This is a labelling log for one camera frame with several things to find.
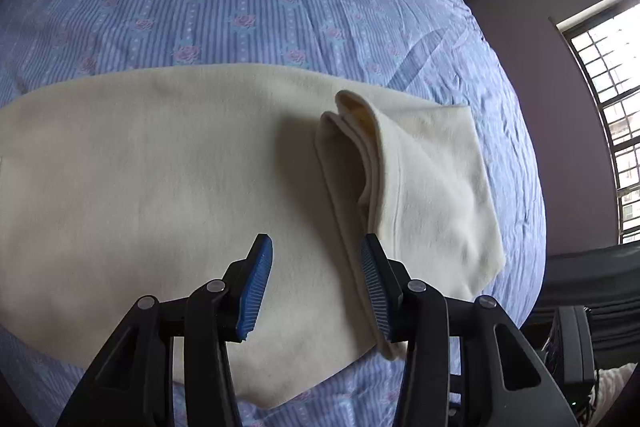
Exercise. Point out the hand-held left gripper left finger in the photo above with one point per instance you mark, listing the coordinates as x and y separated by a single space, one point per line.
255 292

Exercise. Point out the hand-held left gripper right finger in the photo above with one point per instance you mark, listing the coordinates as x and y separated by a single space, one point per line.
375 292

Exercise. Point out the cream pants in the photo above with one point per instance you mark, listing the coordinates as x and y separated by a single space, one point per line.
150 182

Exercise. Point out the black electronic device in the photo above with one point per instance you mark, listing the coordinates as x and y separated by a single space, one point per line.
575 352

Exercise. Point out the barred window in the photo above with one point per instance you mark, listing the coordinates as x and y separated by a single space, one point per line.
615 107

